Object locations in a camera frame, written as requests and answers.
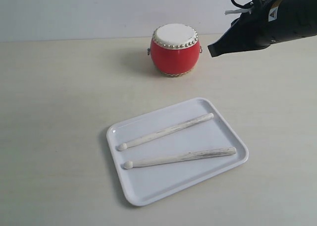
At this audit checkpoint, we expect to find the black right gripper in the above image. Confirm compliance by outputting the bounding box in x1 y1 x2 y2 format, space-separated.
208 0 317 57

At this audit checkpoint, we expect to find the white wooden drumstick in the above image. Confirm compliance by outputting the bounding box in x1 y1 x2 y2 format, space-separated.
116 113 214 151
122 147 237 170

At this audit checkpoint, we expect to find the small red drum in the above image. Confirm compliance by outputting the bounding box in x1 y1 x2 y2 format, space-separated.
147 23 203 77

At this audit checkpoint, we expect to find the white rectangular plastic tray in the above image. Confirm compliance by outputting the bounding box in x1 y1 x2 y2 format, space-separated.
106 97 249 206

